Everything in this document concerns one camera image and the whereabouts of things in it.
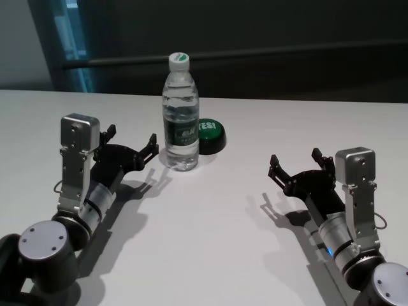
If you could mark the green YES button black base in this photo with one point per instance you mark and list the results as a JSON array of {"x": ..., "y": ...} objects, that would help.
[{"x": 212, "y": 137}]

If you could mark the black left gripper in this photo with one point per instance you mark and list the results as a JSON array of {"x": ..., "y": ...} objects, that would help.
[{"x": 118, "y": 159}]

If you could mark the grey horizontal handrail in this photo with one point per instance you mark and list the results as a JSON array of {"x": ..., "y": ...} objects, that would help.
[{"x": 287, "y": 55}]

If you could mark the clear water bottle green label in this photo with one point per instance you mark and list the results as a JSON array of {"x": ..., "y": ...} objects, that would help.
[{"x": 181, "y": 127}]

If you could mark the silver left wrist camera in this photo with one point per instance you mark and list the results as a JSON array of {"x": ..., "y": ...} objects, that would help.
[{"x": 76, "y": 143}]

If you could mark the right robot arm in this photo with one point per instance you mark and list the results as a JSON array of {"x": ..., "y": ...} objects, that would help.
[{"x": 350, "y": 255}]

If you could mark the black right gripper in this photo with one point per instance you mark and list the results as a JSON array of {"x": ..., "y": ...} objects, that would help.
[{"x": 315, "y": 191}]

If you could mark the glass window strip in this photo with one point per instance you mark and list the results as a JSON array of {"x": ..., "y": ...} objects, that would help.
[{"x": 75, "y": 48}]

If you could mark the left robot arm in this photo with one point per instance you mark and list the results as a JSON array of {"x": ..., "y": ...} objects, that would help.
[{"x": 48, "y": 252}]

